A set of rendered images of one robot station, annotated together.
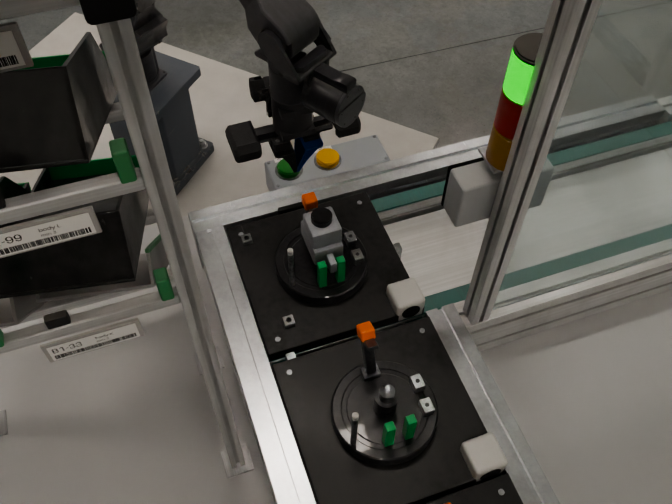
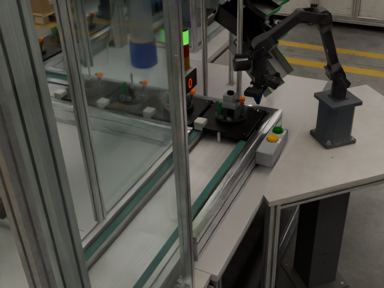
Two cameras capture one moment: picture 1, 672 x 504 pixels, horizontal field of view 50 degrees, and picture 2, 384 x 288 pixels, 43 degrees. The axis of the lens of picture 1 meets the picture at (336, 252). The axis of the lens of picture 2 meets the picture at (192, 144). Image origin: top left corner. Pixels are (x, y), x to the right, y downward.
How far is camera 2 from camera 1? 2.32 m
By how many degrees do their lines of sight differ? 86
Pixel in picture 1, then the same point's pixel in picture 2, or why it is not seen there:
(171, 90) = (324, 99)
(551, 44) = not seen: hidden behind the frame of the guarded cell
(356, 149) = (270, 147)
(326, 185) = (261, 134)
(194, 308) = (203, 27)
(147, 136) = not seen: outside the picture
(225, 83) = (368, 167)
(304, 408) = (195, 99)
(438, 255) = (210, 151)
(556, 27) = not seen: hidden behind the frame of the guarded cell
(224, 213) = (274, 115)
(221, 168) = (314, 147)
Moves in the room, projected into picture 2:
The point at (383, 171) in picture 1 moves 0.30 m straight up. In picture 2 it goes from (252, 147) to (255, 78)
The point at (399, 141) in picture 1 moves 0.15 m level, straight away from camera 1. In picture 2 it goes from (279, 190) to (310, 210)
